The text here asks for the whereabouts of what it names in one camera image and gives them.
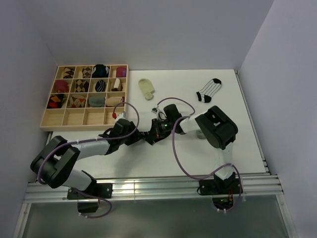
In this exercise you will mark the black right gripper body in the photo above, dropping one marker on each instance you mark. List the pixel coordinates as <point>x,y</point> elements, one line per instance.
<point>161,127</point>

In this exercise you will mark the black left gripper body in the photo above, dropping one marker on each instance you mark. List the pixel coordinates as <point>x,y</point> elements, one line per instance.
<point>133,133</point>

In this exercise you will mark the black sock with white stripes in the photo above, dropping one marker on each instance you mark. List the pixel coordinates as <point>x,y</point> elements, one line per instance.
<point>150,137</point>

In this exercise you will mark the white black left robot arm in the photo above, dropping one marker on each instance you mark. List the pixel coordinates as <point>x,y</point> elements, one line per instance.
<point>55,163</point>

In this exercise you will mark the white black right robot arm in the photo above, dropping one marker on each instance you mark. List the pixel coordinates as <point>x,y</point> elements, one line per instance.
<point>220,132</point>

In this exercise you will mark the grey ankle sock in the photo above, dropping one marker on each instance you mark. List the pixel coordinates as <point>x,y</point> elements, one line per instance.
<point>200,134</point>

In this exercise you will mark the cream brown rolled sock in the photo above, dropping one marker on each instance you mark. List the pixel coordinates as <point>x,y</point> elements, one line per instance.
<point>116,85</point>

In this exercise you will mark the cream ankle sock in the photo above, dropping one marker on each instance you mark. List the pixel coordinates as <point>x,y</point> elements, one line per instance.
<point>146,88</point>

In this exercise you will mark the black white striped rolled sock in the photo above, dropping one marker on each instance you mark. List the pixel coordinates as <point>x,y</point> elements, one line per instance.
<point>100,86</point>

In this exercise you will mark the wooden compartment sock box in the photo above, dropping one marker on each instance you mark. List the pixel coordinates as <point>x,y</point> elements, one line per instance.
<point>87,118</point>

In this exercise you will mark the beige orange argyle rolled sock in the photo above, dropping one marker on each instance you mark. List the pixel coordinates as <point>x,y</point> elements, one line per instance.
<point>77,101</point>

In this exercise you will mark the white black striped ankle sock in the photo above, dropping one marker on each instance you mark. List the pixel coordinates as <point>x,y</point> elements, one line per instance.
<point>209,90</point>

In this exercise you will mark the maroon rolled sock right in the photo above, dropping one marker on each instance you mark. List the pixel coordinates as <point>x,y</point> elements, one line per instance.
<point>121,72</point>

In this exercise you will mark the maroon rolled sock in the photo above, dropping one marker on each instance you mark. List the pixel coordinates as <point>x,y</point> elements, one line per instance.
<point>121,72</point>
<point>61,86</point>

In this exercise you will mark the brown yellow argyle rolled sock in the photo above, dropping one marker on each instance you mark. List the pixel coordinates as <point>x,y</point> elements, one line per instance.
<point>81,86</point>

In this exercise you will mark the black blue rolled sock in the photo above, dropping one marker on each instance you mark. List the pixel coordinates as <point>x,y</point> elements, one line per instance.
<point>100,71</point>

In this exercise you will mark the beige grey argyle rolled sock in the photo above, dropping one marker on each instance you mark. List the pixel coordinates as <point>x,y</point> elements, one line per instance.
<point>86,72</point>

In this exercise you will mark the red orange argyle rolled sock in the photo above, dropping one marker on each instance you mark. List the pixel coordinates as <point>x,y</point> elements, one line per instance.
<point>55,101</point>

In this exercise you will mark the maroon rolled sock left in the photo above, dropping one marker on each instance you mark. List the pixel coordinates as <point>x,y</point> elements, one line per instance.
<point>61,86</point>

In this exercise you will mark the brown argyle rolled sock corner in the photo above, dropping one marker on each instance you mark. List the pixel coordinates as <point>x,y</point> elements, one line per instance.
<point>68,72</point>

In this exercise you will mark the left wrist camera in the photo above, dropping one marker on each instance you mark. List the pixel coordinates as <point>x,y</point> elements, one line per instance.
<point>117,116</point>

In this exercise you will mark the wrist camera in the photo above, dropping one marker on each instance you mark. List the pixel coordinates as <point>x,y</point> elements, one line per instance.
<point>117,116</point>
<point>155,110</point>

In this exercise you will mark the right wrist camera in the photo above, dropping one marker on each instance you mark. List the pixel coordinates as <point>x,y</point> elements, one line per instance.
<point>155,110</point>

